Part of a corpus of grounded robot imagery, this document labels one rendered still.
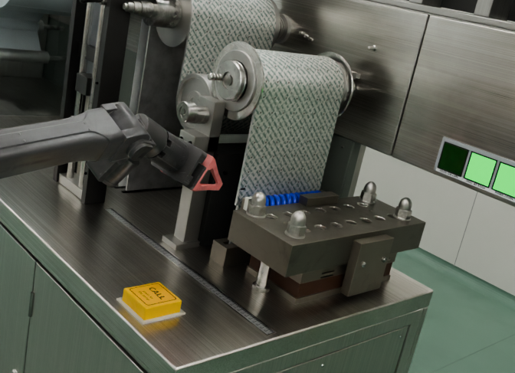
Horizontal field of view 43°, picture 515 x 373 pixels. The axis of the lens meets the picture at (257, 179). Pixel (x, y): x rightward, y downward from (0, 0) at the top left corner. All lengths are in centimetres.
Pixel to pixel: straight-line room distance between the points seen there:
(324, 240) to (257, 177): 20
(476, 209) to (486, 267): 34
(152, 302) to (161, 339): 7
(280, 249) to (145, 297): 24
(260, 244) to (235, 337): 19
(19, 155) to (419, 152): 81
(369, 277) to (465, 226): 277
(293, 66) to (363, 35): 25
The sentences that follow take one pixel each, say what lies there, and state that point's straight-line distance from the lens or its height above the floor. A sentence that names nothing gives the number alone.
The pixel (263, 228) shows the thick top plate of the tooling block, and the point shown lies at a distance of 115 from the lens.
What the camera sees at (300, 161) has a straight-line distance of 134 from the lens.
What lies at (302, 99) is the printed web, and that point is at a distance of 128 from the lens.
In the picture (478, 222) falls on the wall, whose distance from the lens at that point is 398.
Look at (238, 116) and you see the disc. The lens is 123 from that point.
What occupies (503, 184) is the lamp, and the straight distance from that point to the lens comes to 127.
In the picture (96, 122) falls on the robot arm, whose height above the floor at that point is 120.
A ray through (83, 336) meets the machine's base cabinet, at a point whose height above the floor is 77.
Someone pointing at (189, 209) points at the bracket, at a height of 98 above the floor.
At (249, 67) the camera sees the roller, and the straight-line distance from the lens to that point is 121.
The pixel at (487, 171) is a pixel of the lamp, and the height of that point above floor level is 119.
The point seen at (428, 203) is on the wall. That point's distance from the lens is 414.
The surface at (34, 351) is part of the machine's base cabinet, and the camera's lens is 146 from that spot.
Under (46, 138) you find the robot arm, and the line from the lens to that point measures 89.
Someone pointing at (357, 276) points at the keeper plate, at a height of 95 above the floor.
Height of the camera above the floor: 144
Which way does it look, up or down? 17 degrees down
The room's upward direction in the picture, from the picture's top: 12 degrees clockwise
